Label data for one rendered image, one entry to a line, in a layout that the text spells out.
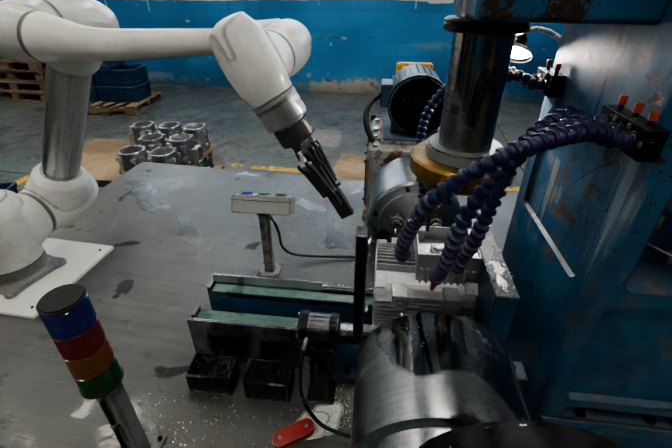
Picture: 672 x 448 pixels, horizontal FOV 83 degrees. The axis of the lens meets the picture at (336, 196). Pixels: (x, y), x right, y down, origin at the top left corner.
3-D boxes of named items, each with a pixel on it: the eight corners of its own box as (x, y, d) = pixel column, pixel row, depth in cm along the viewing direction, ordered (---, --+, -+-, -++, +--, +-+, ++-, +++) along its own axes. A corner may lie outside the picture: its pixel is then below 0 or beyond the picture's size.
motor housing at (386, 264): (453, 292, 95) (465, 230, 86) (466, 356, 79) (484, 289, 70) (373, 285, 97) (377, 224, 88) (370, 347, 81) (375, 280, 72)
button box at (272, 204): (295, 211, 112) (295, 194, 112) (289, 216, 105) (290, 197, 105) (239, 208, 114) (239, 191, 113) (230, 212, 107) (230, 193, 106)
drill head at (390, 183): (441, 204, 133) (451, 138, 121) (457, 274, 102) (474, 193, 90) (370, 200, 136) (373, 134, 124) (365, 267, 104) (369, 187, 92)
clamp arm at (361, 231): (366, 332, 75) (372, 226, 63) (365, 344, 73) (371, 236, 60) (348, 330, 76) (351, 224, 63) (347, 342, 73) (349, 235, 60)
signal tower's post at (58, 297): (167, 436, 77) (105, 279, 56) (146, 480, 70) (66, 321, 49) (131, 431, 77) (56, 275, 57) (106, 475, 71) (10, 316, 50)
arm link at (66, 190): (9, 218, 123) (67, 187, 142) (53, 244, 124) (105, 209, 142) (7, -22, 82) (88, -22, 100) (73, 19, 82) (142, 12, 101)
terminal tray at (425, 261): (466, 254, 84) (472, 227, 81) (475, 288, 75) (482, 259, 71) (411, 250, 85) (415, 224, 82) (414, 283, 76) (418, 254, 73)
